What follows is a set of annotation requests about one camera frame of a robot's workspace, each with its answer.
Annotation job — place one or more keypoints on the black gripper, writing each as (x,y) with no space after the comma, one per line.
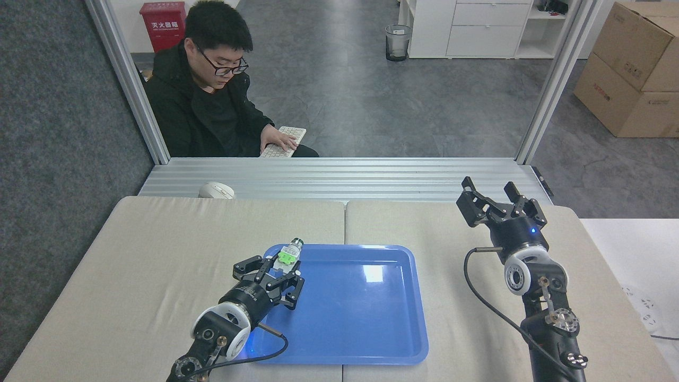
(249,300)
(517,233)

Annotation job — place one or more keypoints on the green and white switch part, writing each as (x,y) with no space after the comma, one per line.
(288,253)

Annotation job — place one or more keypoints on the blue plastic tray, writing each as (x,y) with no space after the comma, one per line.
(355,307)

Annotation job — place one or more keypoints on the person's left hand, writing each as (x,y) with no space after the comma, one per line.
(278,140)

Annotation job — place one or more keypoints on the white computer mouse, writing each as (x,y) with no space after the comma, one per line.
(216,191)

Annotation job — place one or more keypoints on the white keyboard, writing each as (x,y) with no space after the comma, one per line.
(297,133)

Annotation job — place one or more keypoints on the large cardboard box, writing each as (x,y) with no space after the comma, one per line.
(618,101)

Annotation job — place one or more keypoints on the white power strip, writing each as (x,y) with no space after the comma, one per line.
(643,310)

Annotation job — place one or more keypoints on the white drawer cabinet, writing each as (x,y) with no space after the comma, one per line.
(477,29)

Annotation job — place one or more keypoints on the person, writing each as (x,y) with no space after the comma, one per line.
(201,106)

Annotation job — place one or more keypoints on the grey mesh trash bin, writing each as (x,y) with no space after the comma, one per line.
(398,42)

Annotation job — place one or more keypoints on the small cardboard box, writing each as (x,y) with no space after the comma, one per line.
(639,45)

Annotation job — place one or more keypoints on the red fire equipment box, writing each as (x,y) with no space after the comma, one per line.
(163,26)

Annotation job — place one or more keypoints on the black rail end bracket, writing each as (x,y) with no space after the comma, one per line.
(543,182)

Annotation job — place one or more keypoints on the silver aluminium rail platform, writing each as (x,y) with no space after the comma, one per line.
(345,180)

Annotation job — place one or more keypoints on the silver aluminium post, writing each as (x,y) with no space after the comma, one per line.
(130,85)
(557,85)

